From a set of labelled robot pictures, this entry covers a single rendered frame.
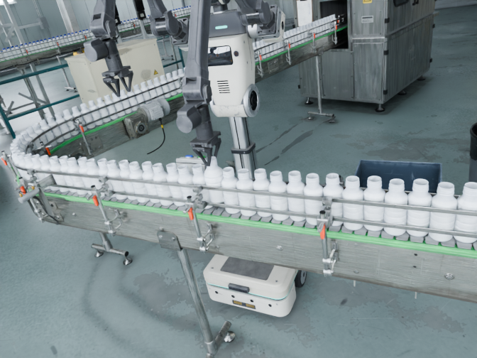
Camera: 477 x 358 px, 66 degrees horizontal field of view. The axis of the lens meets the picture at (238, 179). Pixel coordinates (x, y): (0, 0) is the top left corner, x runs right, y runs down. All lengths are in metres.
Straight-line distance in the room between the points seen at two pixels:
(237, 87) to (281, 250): 0.83
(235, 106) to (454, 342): 1.57
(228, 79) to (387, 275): 1.08
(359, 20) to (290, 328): 3.55
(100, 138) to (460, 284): 2.24
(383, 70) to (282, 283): 3.24
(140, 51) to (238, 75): 3.84
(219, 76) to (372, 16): 3.10
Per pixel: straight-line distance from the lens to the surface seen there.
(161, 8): 1.79
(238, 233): 1.30
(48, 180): 1.85
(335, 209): 1.15
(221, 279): 2.18
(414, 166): 1.67
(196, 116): 1.13
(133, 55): 5.43
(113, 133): 2.75
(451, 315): 2.34
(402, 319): 2.27
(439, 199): 1.09
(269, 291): 2.07
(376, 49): 4.70
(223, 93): 1.80
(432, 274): 1.20
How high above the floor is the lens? 1.71
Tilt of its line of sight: 28 degrees down
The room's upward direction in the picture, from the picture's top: 11 degrees counter-clockwise
